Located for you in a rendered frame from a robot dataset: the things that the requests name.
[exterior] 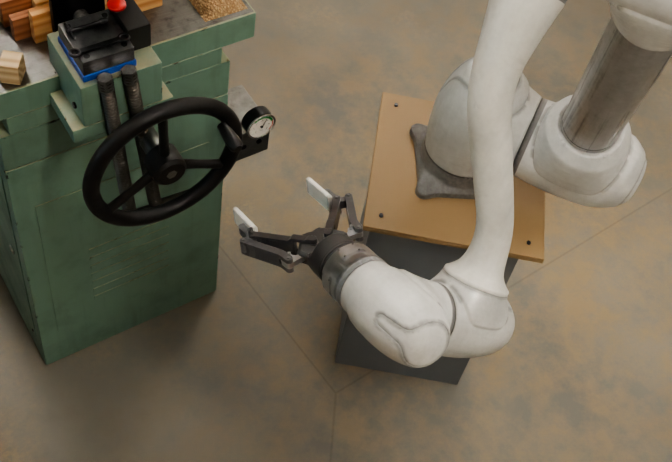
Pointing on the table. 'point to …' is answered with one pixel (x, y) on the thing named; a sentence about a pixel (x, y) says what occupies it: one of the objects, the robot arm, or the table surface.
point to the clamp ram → (76, 3)
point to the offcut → (12, 67)
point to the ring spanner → (98, 45)
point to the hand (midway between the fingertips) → (275, 202)
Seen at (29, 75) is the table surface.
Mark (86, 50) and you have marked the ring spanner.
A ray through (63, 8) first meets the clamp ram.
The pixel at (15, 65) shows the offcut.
